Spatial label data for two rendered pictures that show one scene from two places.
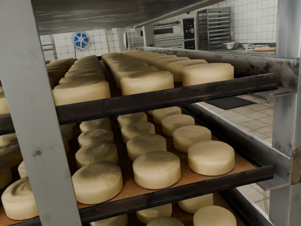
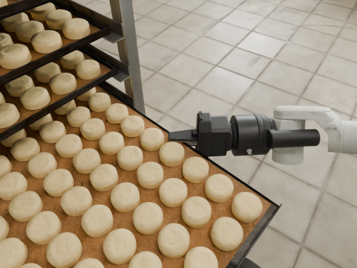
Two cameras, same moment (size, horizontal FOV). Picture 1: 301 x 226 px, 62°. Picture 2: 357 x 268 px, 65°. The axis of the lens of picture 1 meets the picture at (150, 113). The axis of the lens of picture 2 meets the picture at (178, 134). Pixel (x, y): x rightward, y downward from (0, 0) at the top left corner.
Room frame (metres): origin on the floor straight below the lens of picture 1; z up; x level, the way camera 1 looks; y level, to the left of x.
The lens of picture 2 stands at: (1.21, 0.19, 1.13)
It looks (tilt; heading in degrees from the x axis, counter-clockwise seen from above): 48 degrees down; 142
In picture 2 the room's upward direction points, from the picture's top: straight up
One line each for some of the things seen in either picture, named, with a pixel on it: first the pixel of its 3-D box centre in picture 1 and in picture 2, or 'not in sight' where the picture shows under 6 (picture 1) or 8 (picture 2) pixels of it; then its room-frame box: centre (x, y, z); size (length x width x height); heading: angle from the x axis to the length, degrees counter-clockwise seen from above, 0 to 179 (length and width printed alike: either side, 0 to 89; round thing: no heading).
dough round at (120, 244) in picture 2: not in sight; (120, 245); (1.02, 0.21, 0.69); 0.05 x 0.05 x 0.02
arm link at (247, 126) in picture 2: not in sight; (224, 136); (0.96, 0.51, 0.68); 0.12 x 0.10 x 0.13; 56
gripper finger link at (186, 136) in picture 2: not in sight; (183, 134); (0.90, 0.44, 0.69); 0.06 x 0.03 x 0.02; 56
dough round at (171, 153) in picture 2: not in sight; (171, 153); (0.93, 0.39, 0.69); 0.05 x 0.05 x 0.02
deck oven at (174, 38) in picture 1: (158, 51); not in sight; (5.72, -0.33, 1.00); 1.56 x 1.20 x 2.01; 108
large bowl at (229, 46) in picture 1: (230, 46); not in sight; (5.75, -1.96, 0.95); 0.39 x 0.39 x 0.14
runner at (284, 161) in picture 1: (173, 99); not in sight; (0.52, -0.05, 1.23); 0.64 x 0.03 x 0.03; 11
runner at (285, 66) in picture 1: (169, 57); not in sight; (0.52, -0.05, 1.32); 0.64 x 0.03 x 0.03; 11
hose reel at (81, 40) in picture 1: (83, 55); not in sight; (5.76, 1.34, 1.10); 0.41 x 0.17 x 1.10; 108
